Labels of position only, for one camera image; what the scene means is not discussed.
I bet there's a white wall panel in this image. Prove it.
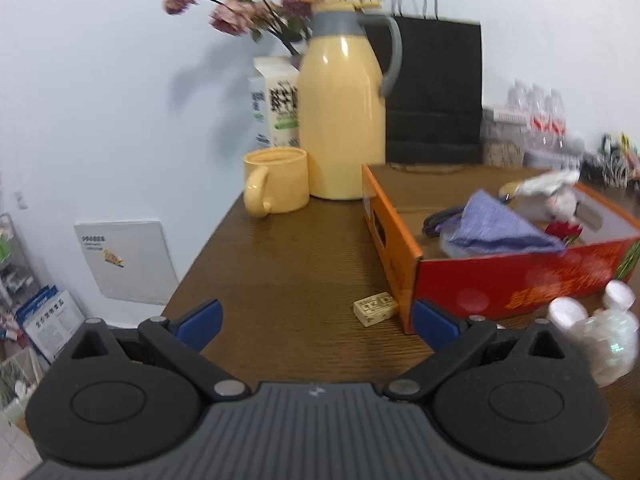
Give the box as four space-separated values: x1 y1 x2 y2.
74 220 180 306

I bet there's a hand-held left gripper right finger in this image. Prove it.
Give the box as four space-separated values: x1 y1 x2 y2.
384 299 568 402

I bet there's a red green ribbon bow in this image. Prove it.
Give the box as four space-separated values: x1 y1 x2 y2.
545 220 586 247

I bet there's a yellow thermos jug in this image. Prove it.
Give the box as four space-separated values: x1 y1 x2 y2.
298 1 403 201

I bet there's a bundle of cables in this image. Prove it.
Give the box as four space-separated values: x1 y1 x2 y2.
600 132 640 187

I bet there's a yellow mug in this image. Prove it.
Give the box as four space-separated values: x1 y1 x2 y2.
243 147 311 218

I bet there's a black paper bag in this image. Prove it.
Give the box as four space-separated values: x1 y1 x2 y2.
362 0 484 166

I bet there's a white milk carton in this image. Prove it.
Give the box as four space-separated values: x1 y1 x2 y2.
248 56 301 149

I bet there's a red cardboard box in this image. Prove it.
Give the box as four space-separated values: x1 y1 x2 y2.
361 164 640 335

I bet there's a purple knitted cloth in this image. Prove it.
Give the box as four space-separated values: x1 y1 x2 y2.
447 190 567 256

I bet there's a small wooden block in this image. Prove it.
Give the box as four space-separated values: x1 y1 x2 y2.
353 292 399 328

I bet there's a white robot figurine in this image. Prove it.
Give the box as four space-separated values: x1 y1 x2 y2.
560 131 587 155

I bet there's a yellow white hamster plush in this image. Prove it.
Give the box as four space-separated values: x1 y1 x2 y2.
500 170 585 223

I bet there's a metal wire rack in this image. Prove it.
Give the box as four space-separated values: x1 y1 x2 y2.
0 212 37 313

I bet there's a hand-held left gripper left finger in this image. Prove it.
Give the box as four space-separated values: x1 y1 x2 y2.
70 299 251 402

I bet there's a clear lidded food container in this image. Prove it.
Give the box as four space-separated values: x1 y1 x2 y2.
481 106 532 167

